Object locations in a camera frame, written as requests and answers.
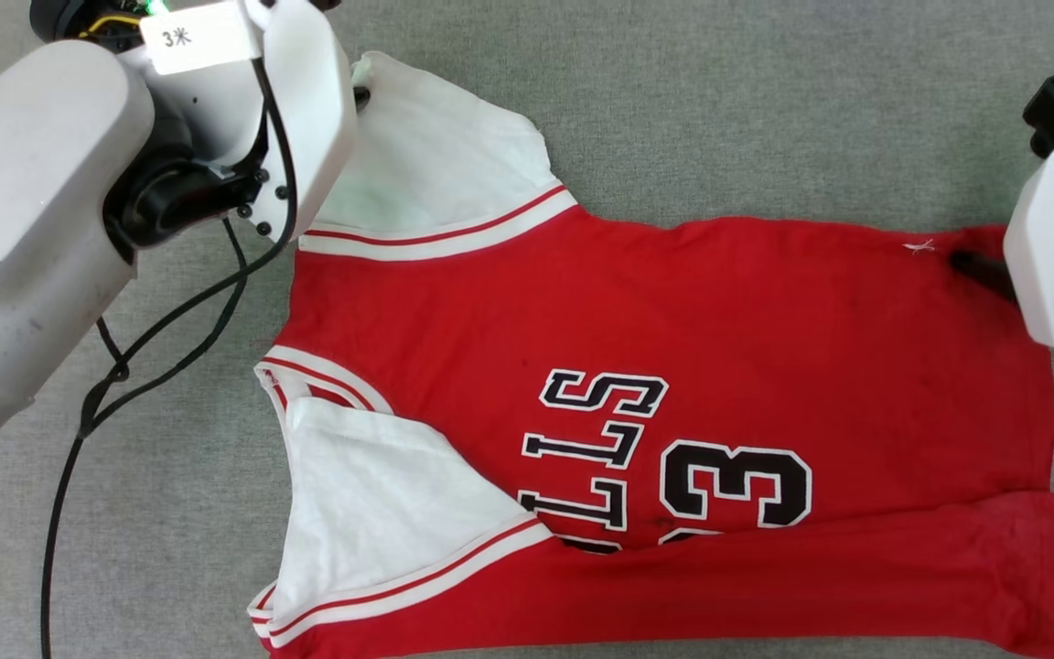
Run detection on grey fabric sofa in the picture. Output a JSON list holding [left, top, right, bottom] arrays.
[[0, 0, 1054, 659]]

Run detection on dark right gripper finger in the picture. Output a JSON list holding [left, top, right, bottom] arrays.
[[951, 250, 1020, 303]]

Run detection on red and white basketball jersey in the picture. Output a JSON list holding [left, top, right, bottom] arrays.
[[248, 50, 1054, 659]]

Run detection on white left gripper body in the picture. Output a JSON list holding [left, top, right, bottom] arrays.
[[30, 0, 359, 246]]

